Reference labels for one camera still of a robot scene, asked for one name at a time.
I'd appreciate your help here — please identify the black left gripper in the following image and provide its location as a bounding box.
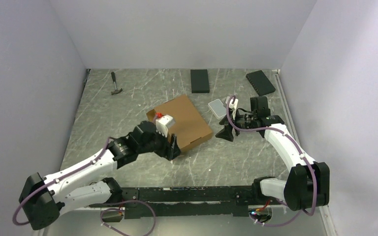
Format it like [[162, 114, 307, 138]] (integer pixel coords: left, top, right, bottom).
[[138, 125, 182, 160]]

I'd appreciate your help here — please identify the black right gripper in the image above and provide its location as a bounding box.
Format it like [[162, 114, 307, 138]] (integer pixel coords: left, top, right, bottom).
[[216, 108, 257, 142]]

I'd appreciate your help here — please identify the brown cardboard box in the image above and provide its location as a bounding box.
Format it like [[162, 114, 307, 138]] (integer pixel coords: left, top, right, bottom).
[[146, 95, 213, 153]]

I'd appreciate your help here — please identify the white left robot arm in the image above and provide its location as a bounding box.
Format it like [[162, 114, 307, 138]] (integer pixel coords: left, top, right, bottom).
[[12, 115, 181, 231]]

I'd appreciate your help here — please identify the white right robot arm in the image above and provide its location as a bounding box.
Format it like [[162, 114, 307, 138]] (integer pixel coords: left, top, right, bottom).
[[216, 95, 330, 215]]

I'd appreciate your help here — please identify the white grey router box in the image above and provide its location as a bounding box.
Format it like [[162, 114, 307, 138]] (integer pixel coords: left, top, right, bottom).
[[208, 99, 226, 119]]

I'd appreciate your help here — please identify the small black box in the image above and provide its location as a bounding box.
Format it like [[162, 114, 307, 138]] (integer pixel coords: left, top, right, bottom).
[[190, 69, 210, 93]]

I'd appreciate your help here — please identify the black hammer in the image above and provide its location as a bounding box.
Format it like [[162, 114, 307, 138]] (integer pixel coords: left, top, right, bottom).
[[111, 72, 123, 95]]

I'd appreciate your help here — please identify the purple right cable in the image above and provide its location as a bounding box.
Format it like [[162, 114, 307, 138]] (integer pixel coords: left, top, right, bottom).
[[225, 95, 317, 228]]

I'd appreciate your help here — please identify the purple cable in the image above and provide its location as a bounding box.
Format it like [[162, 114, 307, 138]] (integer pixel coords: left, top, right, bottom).
[[225, 95, 317, 228], [12, 137, 157, 236]]

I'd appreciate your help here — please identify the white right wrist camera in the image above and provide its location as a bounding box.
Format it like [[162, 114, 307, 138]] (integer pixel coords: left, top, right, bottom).
[[227, 98, 238, 119]]

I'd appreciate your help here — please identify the black flat network switch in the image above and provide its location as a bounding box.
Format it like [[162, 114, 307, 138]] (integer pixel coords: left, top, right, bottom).
[[246, 70, 276, 96]]

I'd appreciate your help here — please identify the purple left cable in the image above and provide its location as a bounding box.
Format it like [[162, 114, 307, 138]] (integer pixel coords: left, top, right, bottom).
[[12, 137, 157, 236]]

